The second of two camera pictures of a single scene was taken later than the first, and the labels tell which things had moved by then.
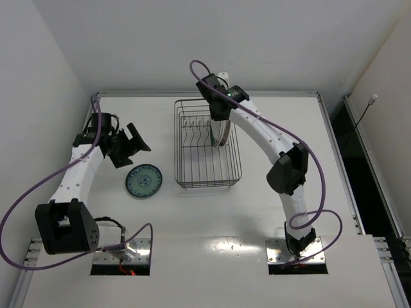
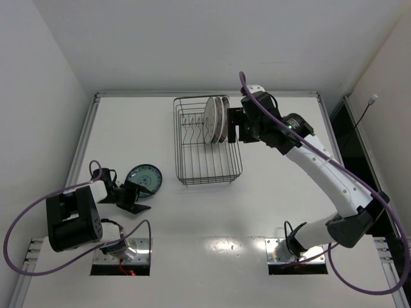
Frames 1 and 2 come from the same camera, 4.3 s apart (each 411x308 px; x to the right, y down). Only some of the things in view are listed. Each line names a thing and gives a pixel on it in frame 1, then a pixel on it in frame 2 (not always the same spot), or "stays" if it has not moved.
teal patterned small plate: (144, 180) stays
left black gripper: (127, 146) to (129, 195)
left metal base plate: (137, 251) stays
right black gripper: (216, 113) to (232, 125)
